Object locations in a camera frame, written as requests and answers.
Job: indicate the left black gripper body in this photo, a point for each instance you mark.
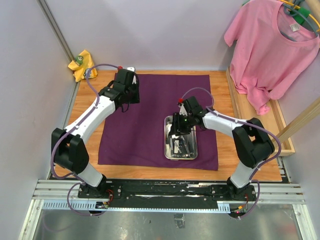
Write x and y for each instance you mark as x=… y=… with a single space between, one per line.
x=133 y=94

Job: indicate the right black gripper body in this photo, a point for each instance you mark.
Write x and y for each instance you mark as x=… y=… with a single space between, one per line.
x=185 y=123

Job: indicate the steel instrument tray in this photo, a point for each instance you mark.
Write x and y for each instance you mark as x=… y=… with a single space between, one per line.
x=169 y=142

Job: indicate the purple surgical wrap cloth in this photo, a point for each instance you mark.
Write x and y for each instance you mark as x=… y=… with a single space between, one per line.
x=137 y=137

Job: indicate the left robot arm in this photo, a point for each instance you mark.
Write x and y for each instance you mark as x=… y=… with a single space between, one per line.
x=68 y=145

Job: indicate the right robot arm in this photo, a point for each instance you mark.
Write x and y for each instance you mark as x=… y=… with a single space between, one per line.
x=252 y=142

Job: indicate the white gauze pad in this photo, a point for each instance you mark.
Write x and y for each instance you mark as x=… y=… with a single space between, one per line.
x=177 y=147

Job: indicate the steel scissors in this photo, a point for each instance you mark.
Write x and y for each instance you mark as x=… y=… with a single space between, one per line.
x=187 y=153

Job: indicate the yellow paper bag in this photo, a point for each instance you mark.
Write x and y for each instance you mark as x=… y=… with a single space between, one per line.
x=80 y=64

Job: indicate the wooden tray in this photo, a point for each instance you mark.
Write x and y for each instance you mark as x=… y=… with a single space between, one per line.
x=273 y=121

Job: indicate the pink t-shirt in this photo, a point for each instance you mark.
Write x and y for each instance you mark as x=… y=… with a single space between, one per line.
x=271 y=51

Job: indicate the wooden beam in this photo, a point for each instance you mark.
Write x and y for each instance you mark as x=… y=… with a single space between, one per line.
x=312 y=111

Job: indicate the yellow hoop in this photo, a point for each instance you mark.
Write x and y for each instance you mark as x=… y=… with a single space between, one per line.
x=310 y=15

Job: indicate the grey clothes hanger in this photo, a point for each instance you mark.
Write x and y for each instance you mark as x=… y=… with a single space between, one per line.
x=297 y=20

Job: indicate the green hanger clip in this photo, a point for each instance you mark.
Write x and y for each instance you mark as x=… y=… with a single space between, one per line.
x=303 y=12

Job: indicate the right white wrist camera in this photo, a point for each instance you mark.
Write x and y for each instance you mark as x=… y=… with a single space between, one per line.
x=183 y=112

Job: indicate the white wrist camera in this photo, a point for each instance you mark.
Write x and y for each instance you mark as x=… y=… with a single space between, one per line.
x=183 y=112
x=132 y=69

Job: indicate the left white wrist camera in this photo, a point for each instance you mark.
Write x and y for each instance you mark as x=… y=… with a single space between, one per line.
x=132 y=69

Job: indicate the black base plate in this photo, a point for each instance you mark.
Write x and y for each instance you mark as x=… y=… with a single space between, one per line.
x=166 y=194

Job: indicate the aluminium corner post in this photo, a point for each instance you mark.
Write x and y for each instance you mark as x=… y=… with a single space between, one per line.
x=55 y=27

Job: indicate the aluminium rail frame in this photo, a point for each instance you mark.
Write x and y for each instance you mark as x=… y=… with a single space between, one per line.
x=62 y=195

